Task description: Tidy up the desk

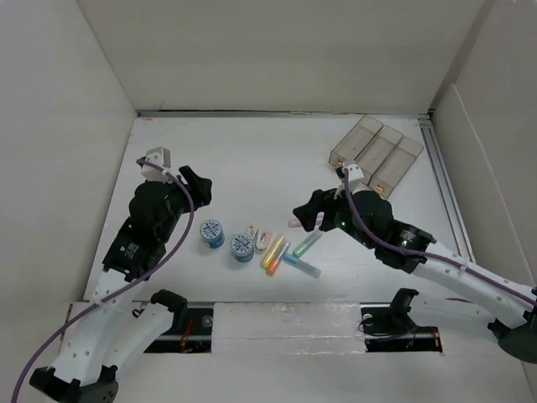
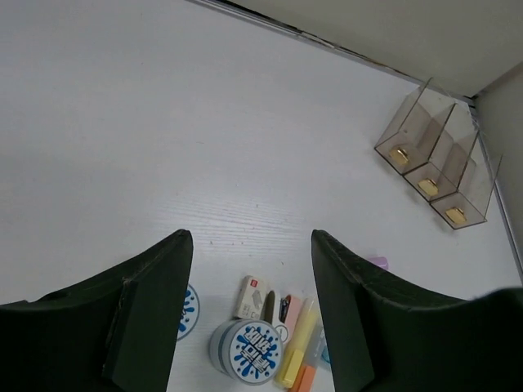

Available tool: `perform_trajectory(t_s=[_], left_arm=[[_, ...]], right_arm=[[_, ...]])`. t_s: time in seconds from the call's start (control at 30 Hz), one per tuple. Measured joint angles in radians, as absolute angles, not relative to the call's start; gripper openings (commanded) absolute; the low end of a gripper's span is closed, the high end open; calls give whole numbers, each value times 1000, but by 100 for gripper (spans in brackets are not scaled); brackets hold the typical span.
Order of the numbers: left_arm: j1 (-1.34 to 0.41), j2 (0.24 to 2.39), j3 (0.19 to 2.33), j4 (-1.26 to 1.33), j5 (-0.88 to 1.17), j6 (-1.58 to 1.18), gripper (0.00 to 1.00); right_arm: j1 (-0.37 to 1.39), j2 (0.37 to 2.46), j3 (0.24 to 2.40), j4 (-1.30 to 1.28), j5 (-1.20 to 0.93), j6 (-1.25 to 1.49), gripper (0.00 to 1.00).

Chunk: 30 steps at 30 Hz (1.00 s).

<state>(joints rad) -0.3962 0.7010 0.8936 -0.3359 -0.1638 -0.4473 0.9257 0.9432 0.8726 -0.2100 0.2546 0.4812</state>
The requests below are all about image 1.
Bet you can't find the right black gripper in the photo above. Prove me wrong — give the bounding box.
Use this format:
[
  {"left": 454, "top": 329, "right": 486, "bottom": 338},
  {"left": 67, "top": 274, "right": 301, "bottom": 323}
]
[{"left": 293, "top": 181, "right": 376, "bottom": 249}]

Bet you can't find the pink highlighter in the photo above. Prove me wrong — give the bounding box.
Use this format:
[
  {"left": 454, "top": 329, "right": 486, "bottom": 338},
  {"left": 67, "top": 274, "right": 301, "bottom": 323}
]
[{"left": 288, "top": 212, "right": 324, "bottom": 228}]

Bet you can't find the green highlighter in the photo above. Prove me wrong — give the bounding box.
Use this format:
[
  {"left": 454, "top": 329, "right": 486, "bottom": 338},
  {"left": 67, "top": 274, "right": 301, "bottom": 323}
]
[{"left": 292, "top": 230, "right": 323, "bottom": 258}]

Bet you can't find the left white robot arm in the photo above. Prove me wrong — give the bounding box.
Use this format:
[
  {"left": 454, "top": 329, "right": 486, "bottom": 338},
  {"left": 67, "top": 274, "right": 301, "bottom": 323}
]
[{"left": 24, "top": 159, "right": 212, "bottom": 402}]

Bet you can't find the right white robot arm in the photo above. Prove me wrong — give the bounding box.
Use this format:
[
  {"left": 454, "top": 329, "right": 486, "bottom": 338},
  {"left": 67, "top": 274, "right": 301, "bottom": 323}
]
[{"left": 293, "top": 189, "right": 536, "bottom": 364}]

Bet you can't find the left blue slime jar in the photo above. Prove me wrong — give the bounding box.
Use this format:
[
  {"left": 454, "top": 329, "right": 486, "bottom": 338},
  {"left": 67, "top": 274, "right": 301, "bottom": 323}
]
[{"left": 200, "top": 219, "right": 225, "bottom": 249}]

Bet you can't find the blue slime jar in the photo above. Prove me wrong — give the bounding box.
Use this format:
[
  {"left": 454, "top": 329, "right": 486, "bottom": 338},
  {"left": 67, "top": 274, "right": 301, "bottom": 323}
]
[
  {"left": 200, "top": 219, "right": 225, "bottom": 249},
  {"left": 231, "top": 233, "right": 254, "bottom": 263}
]

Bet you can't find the blue highlighter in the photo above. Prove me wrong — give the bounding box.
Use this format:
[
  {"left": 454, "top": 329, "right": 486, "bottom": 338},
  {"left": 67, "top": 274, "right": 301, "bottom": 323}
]
[{"left": 284, "top": 254, "right": 321, "bottom": 279}]

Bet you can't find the yellow highlighter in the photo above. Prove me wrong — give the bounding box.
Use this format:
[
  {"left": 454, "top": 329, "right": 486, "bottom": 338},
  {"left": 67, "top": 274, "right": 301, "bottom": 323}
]
[{"left": 261, "top": 235, "right": 284, "bottom": 270}]

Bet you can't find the pink mini stapler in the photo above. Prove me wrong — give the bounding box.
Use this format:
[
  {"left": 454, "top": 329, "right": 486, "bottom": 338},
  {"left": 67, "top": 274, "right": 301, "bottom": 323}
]
[{"left": 254, "top": 229, "right": 273, "bottom": 253}]

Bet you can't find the white staple box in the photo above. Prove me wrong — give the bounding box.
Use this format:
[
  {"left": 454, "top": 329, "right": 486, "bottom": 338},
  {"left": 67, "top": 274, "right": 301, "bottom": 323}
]
[{"left": 246, "top": 225, "right": 259, "bottom": 242}]

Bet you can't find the right blue slime jar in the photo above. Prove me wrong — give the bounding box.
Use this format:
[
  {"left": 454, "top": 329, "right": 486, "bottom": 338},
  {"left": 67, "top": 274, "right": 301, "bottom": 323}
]
[{"left": 231, "top": 233, "right": 254, "bottom": 263}]

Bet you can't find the orange highlighter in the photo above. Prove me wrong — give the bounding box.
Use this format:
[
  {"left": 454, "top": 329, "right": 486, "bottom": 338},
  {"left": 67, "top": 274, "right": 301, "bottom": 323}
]
[{"left": 266, "top": 241, "right": 291, "bottom": 276}]

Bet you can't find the middle clear organizer bin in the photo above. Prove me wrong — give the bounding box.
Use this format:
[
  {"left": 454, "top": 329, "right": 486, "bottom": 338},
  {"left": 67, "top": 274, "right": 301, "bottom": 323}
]
[{"left": 355, "top": 125, "right": 404, "bottom": 185}]

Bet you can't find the clear organizer bin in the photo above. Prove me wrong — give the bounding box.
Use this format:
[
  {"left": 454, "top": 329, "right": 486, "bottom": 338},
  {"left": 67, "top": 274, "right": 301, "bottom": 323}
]
[
  {"left": 328, "top": 115, "right": 383, "bottom": 167},
  {"left": 368, "top": 137, "right": 424, "bottom": 199},
  {"left": 355, "top": 125, "right": 404, "bottom": 185}
]

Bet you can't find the right clear organizer bin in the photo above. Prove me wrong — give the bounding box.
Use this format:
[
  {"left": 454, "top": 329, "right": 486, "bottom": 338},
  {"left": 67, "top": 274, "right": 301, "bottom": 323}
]
[{"left": 368, "top": 137, "right": 424, "bottom": 199}]

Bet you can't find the left clear organizer bin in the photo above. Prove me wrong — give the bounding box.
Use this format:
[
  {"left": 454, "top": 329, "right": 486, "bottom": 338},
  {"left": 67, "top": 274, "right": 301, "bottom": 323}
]
[{"left": 328, "top": 115, "right": 383, "bottom": 167}]

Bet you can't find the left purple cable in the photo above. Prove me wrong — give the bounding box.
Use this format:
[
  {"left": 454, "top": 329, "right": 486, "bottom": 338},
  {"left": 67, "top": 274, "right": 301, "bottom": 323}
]
[{"left": 11, "top": 155, "right": 197, "bottom": 400}]

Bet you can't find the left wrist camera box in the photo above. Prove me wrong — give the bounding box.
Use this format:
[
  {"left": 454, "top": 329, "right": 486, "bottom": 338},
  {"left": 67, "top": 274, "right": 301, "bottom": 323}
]
[{"left": 141, "top": 147, "right": 171, "bottom": 183}]

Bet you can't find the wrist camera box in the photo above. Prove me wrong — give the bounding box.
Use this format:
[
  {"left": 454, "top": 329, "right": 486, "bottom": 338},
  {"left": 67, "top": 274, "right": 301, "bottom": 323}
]
[
  {"left": 334, "top": 161, "right": 364, "bottom": 199},
  {"left": 141, "top": 147, "right": 171, "bottom": 183}
]

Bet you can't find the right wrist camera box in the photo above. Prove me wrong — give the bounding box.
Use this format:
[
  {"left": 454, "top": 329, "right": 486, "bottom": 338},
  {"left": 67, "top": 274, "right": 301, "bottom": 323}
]
[{"left": 334, "top": 161, "right": 364, "bottom": 199}]

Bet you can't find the aluminium rail back edge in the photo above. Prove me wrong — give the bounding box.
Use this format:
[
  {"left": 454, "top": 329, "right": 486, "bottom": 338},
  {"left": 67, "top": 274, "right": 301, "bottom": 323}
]
[{"left": 137, "top": 108, "right": 435, "bottom": 118}]

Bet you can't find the front black mounting rail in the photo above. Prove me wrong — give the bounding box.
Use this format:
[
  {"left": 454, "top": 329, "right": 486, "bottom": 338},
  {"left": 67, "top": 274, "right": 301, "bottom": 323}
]
[{"left": 147, "top": 303, "right": 442, "bottom": 353}]

